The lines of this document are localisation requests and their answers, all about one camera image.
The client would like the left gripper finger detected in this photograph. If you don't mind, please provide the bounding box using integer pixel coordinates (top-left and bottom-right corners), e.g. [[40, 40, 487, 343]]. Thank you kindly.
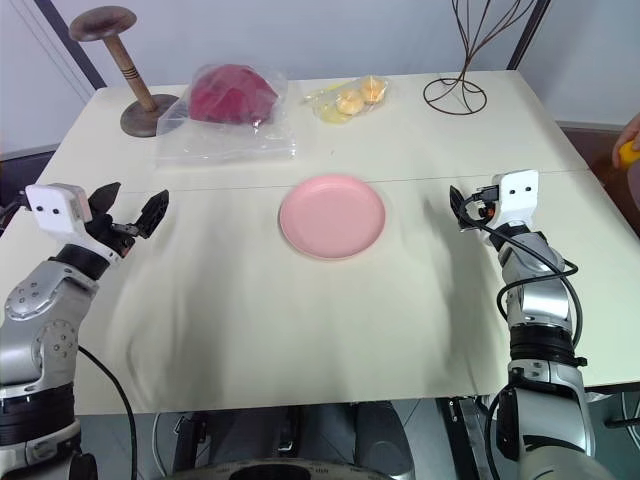
[[134, 188, 171, 238], [88, 182, 123, 222]]

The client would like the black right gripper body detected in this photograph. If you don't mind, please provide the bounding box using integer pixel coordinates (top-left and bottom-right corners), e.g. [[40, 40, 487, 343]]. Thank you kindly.
[[467, 185, 502, 229]]

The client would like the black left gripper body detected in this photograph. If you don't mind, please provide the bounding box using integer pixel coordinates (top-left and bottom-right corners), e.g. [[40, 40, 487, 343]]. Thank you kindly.
[[84, 213, 140, 262]]

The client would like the yellow object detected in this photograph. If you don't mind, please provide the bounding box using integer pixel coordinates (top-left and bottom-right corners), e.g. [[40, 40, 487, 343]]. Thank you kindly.
[[616, 140, 640, 170]]

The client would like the pink round plate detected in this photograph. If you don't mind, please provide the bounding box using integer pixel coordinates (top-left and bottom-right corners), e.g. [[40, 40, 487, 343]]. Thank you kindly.
[[278, 172, 388, 261]]

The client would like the person's bare hand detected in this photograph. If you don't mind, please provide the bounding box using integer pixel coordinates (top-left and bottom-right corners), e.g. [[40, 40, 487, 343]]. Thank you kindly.
[[611, 111, 640, 169]]

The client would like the large clear plastic bag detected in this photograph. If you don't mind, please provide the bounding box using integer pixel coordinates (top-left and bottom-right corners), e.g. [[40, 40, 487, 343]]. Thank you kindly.
[[153, 63, 302, 170]]

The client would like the brown wooden hat stand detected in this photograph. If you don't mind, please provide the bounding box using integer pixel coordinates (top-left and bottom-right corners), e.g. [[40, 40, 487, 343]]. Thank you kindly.
[[68, 10, 182, 139]]

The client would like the round pale yellow bun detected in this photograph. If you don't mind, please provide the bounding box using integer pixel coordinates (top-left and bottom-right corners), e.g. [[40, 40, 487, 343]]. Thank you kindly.
[[360, 75, 388, 105], [336, 91, 365, 116]]

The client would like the dark red fabric hat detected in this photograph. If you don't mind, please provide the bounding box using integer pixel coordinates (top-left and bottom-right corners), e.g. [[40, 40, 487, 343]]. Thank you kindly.
[[188, 63, 280, 127]]

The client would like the small clear plastic bag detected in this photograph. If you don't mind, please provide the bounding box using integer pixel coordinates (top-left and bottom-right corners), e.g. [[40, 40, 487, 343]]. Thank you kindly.
[[298, 74, 395, 127]]

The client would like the cream table cloth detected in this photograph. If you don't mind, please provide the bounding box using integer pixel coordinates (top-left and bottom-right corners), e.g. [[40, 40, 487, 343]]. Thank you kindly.
[[0, 172, 640, 417]]

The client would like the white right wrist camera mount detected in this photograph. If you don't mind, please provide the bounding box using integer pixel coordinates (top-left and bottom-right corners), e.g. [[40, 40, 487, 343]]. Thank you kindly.
[[491, 169, 542, 232]]

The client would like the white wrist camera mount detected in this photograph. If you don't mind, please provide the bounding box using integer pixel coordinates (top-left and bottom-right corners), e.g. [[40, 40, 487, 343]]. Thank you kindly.
[[491, 169, 542, 232], [24, 183, 95, 235]]

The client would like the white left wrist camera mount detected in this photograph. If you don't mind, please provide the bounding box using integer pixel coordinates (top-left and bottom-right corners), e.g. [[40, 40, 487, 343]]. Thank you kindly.
[[24, 183, 95, 235]]

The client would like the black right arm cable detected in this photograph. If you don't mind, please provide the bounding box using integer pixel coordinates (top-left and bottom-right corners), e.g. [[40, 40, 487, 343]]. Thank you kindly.
[[460, 195, 586, 369]]

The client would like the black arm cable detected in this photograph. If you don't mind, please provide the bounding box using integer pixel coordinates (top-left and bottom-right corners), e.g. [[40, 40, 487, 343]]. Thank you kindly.
[[77, 345, 139, 480], [460, 195, 586, 369]]

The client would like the brown wire tree stand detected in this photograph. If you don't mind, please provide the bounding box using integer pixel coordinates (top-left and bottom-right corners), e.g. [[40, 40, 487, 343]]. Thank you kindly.
[[422, 0, 539, 117]]

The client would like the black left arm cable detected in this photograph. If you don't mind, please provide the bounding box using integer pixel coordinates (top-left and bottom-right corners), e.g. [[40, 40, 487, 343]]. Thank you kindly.
[[77, 345, 139, 480]]

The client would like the dark slanted frame bar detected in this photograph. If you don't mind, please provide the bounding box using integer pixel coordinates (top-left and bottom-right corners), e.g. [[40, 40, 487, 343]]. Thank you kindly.
[[28, 0, 109, 92]]

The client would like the black metal frame post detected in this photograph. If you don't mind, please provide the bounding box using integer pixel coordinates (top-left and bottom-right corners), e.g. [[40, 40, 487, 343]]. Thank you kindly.
[[505, 0, 552, 71]]

